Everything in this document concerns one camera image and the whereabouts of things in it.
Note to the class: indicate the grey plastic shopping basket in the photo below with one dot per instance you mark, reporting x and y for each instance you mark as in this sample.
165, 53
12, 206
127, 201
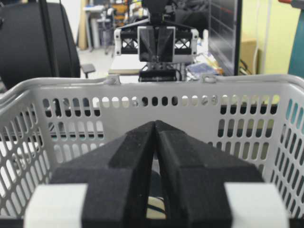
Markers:
45, 122

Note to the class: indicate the colourful packaged items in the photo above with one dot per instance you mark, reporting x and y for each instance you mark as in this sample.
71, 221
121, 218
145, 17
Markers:
204, 64

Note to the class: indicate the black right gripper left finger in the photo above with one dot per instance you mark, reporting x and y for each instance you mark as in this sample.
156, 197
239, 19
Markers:
105, 188

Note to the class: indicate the cardboard box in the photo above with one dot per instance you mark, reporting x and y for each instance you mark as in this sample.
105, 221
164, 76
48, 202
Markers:
247, 50

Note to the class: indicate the black monitor panel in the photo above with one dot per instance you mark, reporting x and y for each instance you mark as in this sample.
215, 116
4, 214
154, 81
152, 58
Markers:
225, 18

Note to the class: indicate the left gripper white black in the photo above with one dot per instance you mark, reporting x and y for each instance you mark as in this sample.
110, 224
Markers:
158, 41

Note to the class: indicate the white desk background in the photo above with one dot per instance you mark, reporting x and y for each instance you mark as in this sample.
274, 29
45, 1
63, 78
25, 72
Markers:
95, 15

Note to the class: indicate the striped slipper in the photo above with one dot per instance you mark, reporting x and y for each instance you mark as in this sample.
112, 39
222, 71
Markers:
155, 205

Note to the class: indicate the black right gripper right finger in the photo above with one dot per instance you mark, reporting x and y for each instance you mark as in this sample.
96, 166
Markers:
208, 188

